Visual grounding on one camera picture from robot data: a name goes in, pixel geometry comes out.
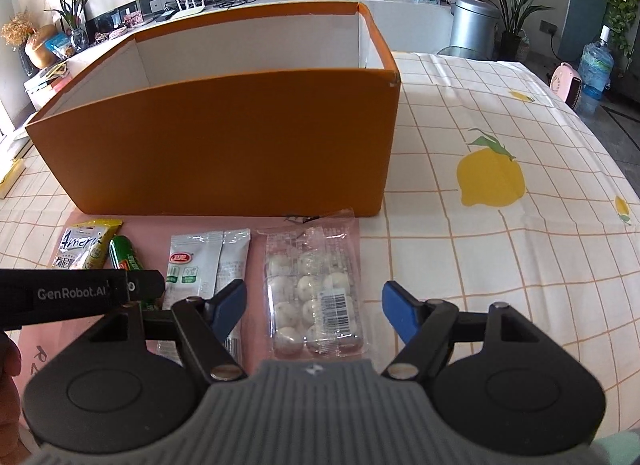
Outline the green candy tube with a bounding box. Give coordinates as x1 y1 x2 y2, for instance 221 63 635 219
108 235 162 311

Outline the blue water bottle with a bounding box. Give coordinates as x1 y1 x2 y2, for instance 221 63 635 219
577 25 615 101

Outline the pink mat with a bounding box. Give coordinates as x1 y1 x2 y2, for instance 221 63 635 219
0 214 363 396

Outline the small potted grass plant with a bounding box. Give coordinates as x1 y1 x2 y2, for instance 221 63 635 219
45 0 93 51

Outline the silver trash can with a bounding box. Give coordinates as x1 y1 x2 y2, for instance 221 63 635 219
448 0 501 58

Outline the green white snack bag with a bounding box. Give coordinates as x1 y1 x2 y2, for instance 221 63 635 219
51 218 124 271

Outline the pink heater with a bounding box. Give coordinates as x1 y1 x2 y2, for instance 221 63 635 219
548 62 585 111

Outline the clear packet of round candies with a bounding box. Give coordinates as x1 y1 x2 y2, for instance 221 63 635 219
256 209 367 360

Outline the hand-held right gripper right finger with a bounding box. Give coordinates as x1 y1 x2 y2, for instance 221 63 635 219
381 280 543 380

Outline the person's left hand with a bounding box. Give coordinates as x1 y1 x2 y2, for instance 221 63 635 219
0 331 31 451

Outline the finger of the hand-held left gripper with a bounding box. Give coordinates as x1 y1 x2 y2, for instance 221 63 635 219
125 269 166 302

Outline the blue snack bag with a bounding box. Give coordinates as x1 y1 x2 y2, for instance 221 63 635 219
45 32 76 58

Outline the long leaf potted plant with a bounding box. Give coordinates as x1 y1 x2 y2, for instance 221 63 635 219
472 0 543 62

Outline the orange cardboard box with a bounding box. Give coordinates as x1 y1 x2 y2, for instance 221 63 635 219
25 1 401 218

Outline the stack of books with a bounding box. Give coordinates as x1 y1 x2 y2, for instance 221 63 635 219
22 65 71 96

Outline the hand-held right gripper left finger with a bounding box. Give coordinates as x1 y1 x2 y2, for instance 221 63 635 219
87 279 249 382

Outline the striped teal clothing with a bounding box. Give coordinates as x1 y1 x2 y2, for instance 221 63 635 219
595 432 640 465

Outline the white television cabinet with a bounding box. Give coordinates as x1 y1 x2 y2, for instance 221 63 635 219
22 0 458 111

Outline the white sachet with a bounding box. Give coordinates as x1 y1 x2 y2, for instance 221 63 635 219
157 231 224 356
215 228 251 366

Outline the orange round vase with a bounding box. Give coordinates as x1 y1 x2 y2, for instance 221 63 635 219
25 25 58 68

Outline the dried flower bunch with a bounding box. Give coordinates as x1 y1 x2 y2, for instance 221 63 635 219
0 10 36 46

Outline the lemon print tablecloth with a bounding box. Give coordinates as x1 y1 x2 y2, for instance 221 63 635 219
0 50 640 396

